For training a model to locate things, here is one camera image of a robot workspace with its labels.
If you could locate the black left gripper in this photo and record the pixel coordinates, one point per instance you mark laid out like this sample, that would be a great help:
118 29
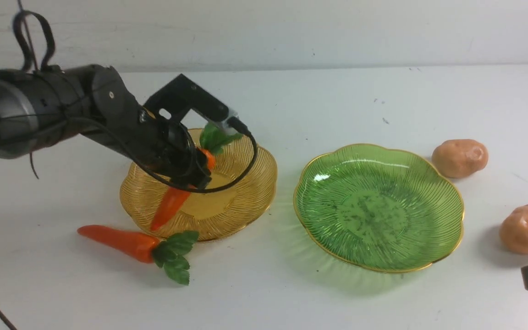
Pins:
157 145

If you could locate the orange toy carrot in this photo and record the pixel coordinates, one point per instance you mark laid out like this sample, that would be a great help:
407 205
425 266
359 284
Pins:
212 142
168 254

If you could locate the amber ribbed glass plate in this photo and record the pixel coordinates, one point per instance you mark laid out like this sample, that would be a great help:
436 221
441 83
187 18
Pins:
215 215

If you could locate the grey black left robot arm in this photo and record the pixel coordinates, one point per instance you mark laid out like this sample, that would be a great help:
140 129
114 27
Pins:
41 109

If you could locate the green ribbed glass plate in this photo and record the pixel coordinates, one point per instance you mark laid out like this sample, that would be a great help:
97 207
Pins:
382 209

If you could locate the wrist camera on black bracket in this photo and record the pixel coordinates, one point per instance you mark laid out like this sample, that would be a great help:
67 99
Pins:
181 95

